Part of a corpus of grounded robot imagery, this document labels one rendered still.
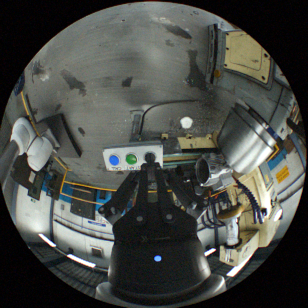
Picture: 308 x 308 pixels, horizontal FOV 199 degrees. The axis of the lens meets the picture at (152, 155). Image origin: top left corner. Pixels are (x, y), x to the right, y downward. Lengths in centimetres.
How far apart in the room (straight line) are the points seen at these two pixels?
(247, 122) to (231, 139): 9
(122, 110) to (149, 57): 28
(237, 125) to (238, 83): 14
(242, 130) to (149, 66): 39
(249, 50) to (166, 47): 28
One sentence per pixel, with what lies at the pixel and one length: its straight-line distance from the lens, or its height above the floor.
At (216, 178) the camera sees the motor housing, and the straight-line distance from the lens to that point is 55.
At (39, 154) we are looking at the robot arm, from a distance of 73.
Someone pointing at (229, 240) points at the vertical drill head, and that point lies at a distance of 66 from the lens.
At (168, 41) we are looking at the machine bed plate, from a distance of 44.
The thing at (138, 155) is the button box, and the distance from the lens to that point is 24.
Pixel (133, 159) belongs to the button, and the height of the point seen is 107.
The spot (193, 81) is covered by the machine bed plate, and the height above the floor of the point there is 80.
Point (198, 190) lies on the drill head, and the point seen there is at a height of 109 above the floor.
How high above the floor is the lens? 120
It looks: 36 degrees down
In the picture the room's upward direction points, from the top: 175 degrees clockwise
